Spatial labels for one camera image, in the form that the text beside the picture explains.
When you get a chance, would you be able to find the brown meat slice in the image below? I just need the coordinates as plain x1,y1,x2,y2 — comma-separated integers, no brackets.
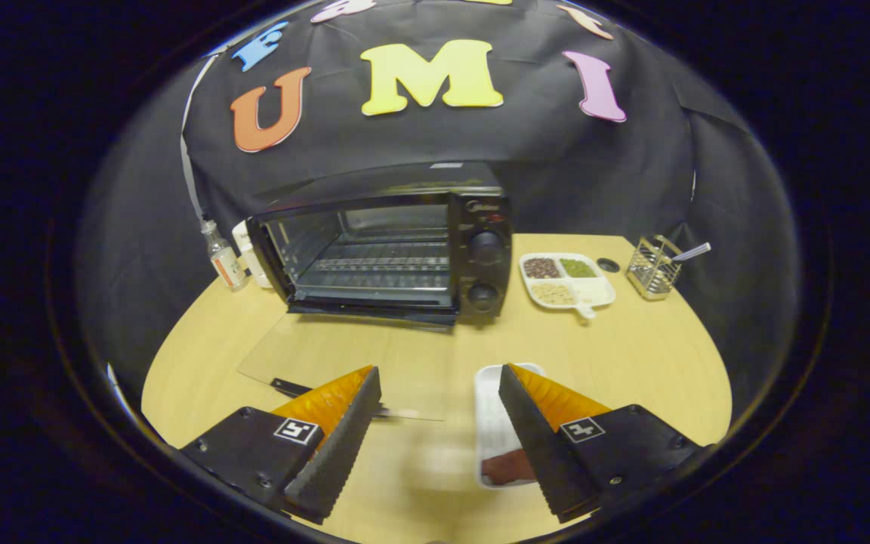
482,447,538,486

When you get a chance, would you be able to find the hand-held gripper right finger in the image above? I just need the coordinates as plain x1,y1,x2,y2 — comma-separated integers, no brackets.
498,363,708,524

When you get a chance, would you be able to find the white divided dish with grains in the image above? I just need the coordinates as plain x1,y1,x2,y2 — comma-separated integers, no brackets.
519,252,617,320

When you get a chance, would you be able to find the black backdrop cloth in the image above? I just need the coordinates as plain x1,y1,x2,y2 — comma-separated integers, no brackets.
76,0,800,409

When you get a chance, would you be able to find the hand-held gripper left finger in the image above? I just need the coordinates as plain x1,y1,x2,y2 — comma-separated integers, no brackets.
178,366,383,526

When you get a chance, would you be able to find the clear glass bottle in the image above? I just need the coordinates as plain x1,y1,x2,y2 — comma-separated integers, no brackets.
201,219,248,292

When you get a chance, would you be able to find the metal wire utensil holder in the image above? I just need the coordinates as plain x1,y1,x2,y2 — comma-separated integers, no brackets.
625,235,683,301

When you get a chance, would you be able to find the black toaster oven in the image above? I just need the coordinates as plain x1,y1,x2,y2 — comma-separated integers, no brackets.
237,161,513,422

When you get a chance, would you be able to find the white rectangular tray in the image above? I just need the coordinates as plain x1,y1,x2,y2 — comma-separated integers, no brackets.
474,363,549,490

